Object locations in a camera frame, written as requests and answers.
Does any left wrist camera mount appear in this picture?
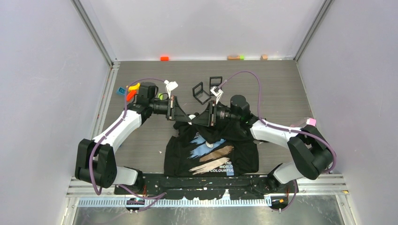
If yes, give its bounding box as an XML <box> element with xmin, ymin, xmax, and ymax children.
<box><xmin>164</xmin><ymin>80</ymin><xmax>178</xmax><ymax>97</ymax></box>

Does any orange red block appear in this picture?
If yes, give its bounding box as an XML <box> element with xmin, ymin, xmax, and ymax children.
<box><xmin>126</xmin><ymin>90</ymin><xmax>137</xmax><ymax>102</ymax></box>

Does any black brooch box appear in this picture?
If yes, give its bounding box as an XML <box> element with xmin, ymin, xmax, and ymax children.
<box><xmin>192</xmin><ymin>82</ymin><xmax>211</xmax><ymax>105</ymax></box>
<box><xmin>209</xmin><ymin>76</ymin><xmax>223</xmax><ymax>90</ymax></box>

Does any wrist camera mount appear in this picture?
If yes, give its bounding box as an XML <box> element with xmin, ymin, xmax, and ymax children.
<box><xmin>210</xmin><ymin>86</ymin><xmax>223</xmax><ymax>105</ymax></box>
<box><xmin>164</xmin><ymin>80</ymin><xmax>178</xmax><ymax>97</ymax></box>

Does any black printed t-shirt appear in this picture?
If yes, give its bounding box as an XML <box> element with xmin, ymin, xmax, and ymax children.
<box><xmin>163</xmin><ymin>120</ymin><xmax>259</xmax><ymax>177</ymax></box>

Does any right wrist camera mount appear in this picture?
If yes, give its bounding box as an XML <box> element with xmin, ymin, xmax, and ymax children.
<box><xmin>210</xmin><ymin>86</ymin><xmax>223</xmax><ymax>105</ymax></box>

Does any tan block at wall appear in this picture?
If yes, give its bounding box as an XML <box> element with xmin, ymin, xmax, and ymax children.
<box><xmin>227</xmin><ymin>55</ymin><xmax>241</xmax><ymax>60</ymax></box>

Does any pink metronome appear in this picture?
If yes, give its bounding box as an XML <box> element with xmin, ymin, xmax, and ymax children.
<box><xmin>290</xmin><ymin>117</ymin><xmax>316</xmax><ymax>128</ymax></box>

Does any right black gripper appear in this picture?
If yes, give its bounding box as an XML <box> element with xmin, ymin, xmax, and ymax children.
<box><xmin>192</xmin><ymin>100</ymin><xmax>240</xmax><ymax>127</ymax></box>

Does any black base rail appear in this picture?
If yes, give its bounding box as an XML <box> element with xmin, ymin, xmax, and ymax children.
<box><xmin>125</xmin><ymin>173</ymin><xmax>297</xmax><ymax>200</ymax></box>

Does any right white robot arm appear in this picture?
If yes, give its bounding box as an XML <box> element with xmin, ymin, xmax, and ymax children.
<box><xmin>189</xmin><ymin>95</ymin><xmax>336</xmax><ymax>192</ymax></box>

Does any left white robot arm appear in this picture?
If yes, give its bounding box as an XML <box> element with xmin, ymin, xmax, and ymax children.
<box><xmin>75</xmin><ymin>78</ymin><xmax>191</xmax><ymax>195</ymax></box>

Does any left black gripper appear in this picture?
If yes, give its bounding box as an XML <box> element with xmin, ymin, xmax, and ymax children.
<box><xmin>149</xmin><ymin>96</ymin><xmax>191</xmax><ymax>122</ymax></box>

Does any yellow curved block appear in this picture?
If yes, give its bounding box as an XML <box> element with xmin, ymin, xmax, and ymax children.
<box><xmin>127</xmin><ymin>82</ymin><xmax>140</xmax><ymax>92</ymax></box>

